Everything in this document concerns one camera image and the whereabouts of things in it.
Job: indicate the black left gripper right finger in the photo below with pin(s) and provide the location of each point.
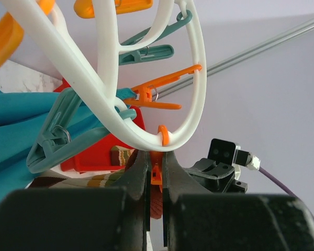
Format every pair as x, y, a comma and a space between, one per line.
195, 218

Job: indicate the teal hanging cloth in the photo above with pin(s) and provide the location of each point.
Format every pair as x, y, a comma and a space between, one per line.
21, 118

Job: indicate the striped sock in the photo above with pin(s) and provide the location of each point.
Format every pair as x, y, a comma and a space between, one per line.
51, 179

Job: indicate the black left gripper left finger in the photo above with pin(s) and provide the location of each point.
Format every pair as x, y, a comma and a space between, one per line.
108, 218

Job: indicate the red plastic bin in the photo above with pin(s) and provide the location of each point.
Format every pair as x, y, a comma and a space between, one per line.
98, 156

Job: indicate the white round clip hanger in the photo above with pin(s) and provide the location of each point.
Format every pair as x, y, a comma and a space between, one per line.
97, 87

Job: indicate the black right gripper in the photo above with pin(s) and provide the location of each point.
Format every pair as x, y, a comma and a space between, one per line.
217, 177

